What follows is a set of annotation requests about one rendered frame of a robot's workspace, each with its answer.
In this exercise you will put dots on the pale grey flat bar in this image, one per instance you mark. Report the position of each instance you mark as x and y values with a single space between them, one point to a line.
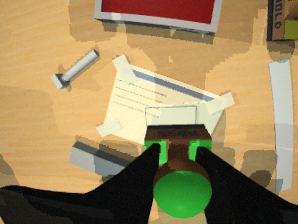
280 80

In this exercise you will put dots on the cream paper card taped to table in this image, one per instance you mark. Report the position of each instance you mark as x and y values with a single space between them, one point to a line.
140 98

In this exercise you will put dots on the green-handled rubber stamp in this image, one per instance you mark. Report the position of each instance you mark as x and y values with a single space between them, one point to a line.
181 186

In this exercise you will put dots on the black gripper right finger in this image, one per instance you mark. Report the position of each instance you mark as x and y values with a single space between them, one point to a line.
238 200

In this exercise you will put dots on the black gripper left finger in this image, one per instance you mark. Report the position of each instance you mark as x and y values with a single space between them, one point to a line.
125 199

